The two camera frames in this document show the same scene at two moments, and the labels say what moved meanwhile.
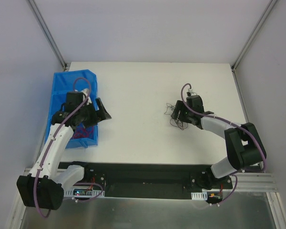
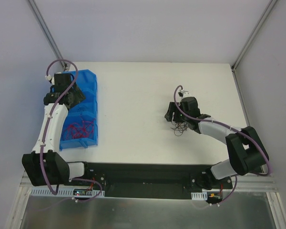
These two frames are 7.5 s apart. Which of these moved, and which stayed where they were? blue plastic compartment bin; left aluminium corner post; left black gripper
Moved: left black gripper
Stayed: left aluminium corner post; blue plastic compartment bin
